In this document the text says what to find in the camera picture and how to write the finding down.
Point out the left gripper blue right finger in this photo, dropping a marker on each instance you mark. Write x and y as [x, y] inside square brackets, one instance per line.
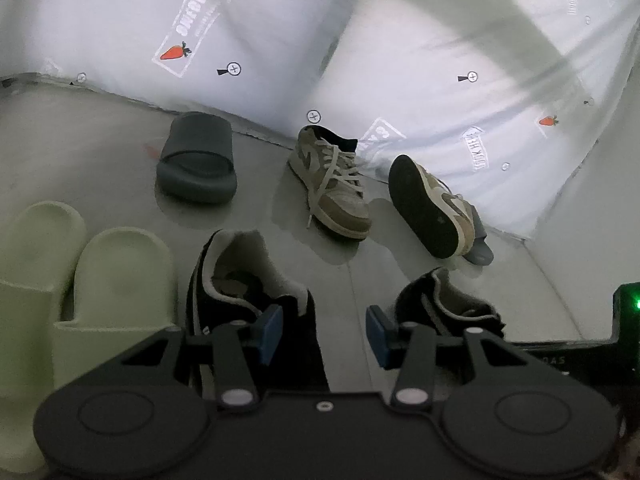
[411, 350]

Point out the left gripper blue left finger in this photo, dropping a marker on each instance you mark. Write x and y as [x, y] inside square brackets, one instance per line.
[241, 357]

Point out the black fleece lined shoe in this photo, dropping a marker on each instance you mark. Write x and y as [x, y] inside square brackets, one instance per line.
[235, 280]

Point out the olive tan lace sneaker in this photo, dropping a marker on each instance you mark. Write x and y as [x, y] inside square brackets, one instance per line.
[326, 165]

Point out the dark grey slide sandal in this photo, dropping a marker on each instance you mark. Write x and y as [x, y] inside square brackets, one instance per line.
[196, 163]

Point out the light green slide sandal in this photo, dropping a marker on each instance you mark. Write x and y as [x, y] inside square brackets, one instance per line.
[40, 248]

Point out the white printed curtain cloth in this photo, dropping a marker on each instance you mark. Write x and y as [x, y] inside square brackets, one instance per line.
[502, 99]

